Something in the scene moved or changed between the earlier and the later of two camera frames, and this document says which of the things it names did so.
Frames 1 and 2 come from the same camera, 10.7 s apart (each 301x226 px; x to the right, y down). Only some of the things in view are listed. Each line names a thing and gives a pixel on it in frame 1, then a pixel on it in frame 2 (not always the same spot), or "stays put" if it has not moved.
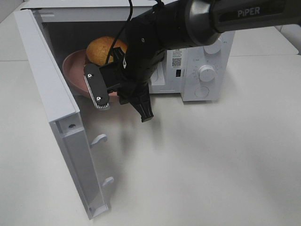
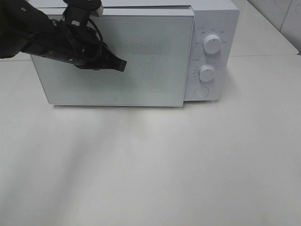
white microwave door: (63, 114) -> (155, 43)
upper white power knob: (214, 48) stays put
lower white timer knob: (207, 73) stays put
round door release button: (201, 92) stays put
